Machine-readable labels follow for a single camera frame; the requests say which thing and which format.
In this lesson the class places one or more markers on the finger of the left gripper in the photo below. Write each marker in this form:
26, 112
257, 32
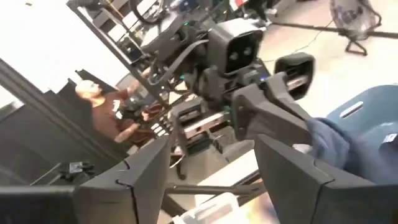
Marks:
284, 90
267, 118

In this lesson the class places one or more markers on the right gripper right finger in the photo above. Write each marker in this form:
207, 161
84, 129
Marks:
298, 193

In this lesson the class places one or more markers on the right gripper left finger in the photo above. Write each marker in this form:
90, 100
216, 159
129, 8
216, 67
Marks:
136, 193

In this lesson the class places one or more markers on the navy dotted cloth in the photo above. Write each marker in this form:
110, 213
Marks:
348, 152

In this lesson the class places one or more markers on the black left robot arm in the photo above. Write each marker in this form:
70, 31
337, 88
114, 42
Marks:
177, 46

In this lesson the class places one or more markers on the clear plastic bin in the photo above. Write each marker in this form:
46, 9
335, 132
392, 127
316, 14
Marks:
211, 211

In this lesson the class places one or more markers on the person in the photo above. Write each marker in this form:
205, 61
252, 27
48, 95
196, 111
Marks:
105, 115

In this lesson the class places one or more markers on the teal plastic bin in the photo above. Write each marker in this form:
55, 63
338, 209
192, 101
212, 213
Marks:
373, 109

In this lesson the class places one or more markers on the floor fan with stand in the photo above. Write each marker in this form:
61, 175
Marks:
354, 18

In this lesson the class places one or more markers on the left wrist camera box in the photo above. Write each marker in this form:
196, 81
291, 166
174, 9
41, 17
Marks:
236, 43

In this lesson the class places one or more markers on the black frame post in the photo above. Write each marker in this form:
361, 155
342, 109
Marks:
124, 59

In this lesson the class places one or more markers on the black aluminium frame beam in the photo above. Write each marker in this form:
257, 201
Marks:
46, 105

